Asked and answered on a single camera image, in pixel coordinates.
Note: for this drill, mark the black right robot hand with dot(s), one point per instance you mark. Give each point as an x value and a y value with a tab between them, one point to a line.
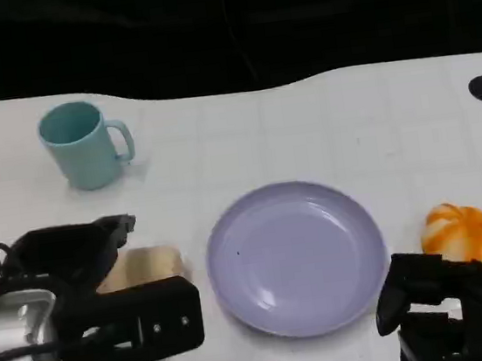
473	319

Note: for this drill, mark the lilac plate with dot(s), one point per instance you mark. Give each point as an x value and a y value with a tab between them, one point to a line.
297	261

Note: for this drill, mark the pale green mug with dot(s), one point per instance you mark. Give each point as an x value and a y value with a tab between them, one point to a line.
84	155

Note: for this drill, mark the orange and white bread roll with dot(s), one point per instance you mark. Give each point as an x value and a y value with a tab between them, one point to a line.
471	231

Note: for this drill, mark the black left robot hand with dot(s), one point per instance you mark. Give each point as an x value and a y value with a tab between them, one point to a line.
65	250

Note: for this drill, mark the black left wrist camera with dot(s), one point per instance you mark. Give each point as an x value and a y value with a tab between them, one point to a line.
153	323

